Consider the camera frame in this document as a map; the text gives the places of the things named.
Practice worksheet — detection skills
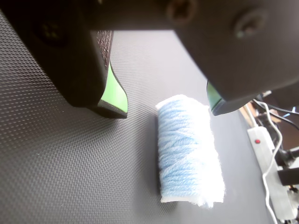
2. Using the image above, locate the white power strip red switch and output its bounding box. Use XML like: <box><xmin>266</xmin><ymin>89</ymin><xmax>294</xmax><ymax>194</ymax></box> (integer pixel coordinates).
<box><xmin>247</xmin><ymin>127</ymin><xmax>298</xmax><ymax>222</ymax></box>

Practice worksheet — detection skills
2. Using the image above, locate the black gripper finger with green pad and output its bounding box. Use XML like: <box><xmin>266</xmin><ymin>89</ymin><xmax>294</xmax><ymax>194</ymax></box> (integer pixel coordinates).
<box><xmin>0</xmin><ymin>0</ymin><xmax>128</xmax><ymax>119</ymax></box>
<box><xmin>163</xmin><ymin>0</ymin><xmax>299</xmax><ymax>117</ymax></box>

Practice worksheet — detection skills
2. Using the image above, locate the block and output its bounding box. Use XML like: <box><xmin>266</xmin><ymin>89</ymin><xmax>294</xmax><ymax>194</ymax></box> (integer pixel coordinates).
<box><xmin>155</xmin><ymin>94</ymin><xmax>226</xmax><ymax>203</ymax></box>

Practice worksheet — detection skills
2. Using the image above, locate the black textured table mat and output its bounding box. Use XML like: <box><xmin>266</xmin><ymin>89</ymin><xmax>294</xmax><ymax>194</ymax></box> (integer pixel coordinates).
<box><xmin>0</xmin><ymin>11</ymin><xmax>273</xmax><ymax>224</ymax></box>

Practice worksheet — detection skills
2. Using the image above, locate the black power plug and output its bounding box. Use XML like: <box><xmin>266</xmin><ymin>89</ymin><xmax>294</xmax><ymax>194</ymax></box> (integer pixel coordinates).
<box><xmin>277</xmin><ymin>167</ymin><xmax>299</xmax><ymax>187</ymax></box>

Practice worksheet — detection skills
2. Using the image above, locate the thin black cable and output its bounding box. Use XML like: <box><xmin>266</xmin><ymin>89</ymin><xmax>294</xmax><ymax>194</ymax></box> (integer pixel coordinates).
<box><xmin>256</xmin><ymin>100</ymin><xmax>299</xmax><ymax>129</ymax></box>

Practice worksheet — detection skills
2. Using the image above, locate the white cable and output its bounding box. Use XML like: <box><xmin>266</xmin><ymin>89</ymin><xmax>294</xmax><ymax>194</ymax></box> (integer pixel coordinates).
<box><xmin>253</xmin><ymin>99</ymin><xmax>284</xmax><ymax>224</ymax></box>

